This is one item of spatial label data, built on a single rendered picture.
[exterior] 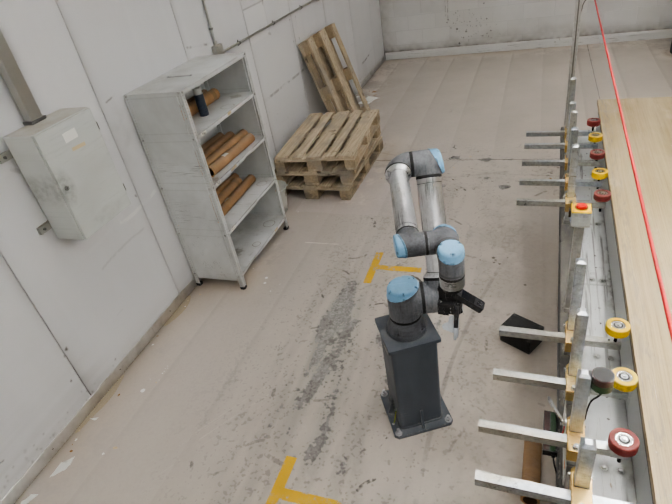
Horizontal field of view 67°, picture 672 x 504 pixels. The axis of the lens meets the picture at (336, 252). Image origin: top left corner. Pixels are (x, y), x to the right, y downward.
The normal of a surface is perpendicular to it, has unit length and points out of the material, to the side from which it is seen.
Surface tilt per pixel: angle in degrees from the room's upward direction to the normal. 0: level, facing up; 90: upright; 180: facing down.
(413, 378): 90
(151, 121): 90
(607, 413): 0
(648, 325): 0
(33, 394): 90
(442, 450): 0
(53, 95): 90
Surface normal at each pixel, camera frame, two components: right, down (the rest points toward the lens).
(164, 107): -0.31, 0.57
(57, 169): 0.94, 0.05
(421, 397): 0.20, 0.52
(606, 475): -0.15, -0.82
